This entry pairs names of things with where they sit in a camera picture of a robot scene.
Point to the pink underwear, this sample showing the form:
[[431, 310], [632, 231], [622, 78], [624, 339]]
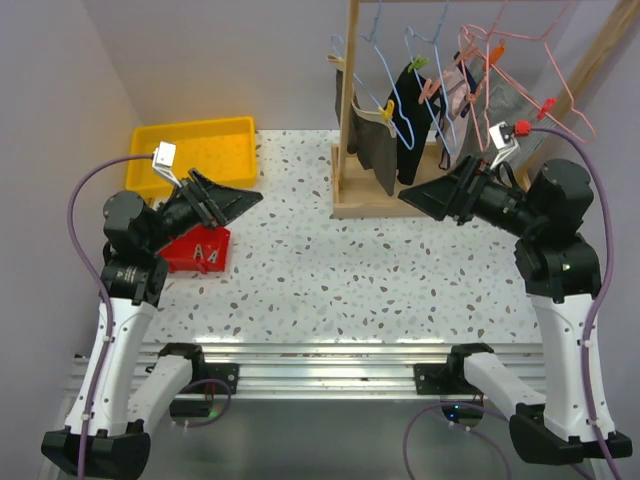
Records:
[[459, 83]]

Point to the pink wire hanger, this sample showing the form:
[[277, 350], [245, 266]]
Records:
[[479, 53], [566, 93]]

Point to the pink wire hanger rear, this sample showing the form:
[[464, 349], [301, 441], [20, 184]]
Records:
[[566, 93]]

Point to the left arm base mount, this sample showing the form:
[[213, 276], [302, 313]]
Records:
[[228, 373]]

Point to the red clothespin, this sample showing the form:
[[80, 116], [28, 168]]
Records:
[[546, 107]]

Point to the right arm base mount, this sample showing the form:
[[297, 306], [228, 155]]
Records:
[[436, 379]]

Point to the orange clothespin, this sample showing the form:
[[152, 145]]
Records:
[[494, 56]]

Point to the pink wire hanger front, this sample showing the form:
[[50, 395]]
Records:
[[479, 53]]

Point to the green clothespin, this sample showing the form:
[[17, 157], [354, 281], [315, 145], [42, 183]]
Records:
[[417, 63]]

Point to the grey striped underwear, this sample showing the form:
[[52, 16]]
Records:
[[505, 104]]

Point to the aluminium rail frame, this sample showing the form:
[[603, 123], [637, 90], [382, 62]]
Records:
[[320, 371]]

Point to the yellow plastic tray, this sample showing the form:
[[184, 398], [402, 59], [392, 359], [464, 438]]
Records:
[[223, 150]]

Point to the black underwear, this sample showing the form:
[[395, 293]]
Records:
[[412, 121]]

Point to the pink clothespin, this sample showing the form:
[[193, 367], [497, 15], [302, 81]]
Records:
[[429, 88]]

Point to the red plastic bin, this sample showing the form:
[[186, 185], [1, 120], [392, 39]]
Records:
[[200, 250]]

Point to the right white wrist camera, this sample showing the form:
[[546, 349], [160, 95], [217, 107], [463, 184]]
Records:
[[504, 140]]

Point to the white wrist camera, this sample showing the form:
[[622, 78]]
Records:
[[162, 162], [504, 140]]

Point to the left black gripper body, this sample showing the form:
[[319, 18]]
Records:
[[207, 210]]

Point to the grey brown underwear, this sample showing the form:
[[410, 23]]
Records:
[[374, 144]]

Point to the yellow clothespin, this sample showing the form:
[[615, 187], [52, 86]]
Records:
[[386, 112], [336, 61]]

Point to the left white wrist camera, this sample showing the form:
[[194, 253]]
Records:
[[162, 162]]

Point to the blue wire hanger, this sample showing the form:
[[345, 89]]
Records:
[[372, 95], [441, 94]]

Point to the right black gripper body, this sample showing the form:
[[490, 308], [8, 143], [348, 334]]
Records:
[[476, 185]]

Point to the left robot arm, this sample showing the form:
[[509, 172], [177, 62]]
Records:
[[107, 434]]

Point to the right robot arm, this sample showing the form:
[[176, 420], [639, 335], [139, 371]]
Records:
[[570, 422]]

